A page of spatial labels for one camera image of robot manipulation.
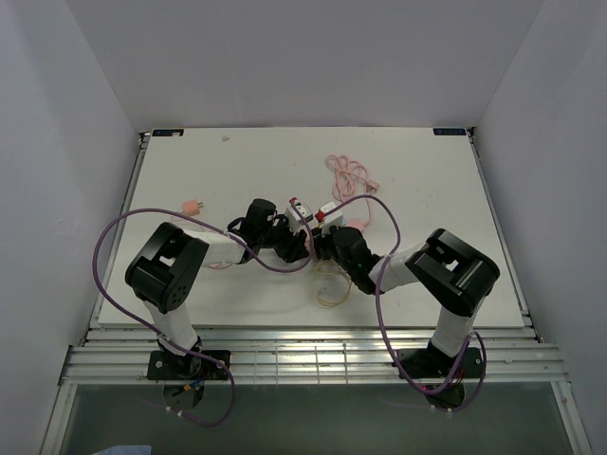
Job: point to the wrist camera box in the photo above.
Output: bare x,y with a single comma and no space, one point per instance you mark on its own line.
328,216
297,215

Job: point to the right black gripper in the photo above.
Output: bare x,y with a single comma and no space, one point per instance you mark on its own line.
320,242

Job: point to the pink charger plug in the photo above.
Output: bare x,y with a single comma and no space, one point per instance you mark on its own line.
192,208

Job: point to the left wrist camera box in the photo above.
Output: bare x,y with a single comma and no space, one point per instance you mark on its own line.
297,215

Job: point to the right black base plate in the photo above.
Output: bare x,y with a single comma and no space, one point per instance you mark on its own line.
425,363

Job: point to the pink power strip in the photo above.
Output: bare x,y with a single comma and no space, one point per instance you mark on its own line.
353,223

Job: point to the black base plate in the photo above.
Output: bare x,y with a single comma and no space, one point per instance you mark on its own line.
425,363
165,366

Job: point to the left blue corner label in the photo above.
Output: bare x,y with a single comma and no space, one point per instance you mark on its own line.
168,133

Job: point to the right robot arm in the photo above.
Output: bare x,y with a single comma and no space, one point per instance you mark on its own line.
457,275

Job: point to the aluminium rail frame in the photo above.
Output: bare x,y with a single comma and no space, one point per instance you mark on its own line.
119,356

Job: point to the blue corner label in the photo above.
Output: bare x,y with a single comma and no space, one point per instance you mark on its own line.
449,132
168,133

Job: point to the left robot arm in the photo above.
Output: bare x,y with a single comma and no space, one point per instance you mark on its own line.
165,269

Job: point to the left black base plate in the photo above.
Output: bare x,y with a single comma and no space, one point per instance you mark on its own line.
165,366

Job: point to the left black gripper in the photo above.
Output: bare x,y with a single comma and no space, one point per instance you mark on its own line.
295,248

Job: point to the right blue corner label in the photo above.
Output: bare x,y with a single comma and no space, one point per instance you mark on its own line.
449,132

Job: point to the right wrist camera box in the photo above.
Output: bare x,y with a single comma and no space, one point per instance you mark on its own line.
328,216

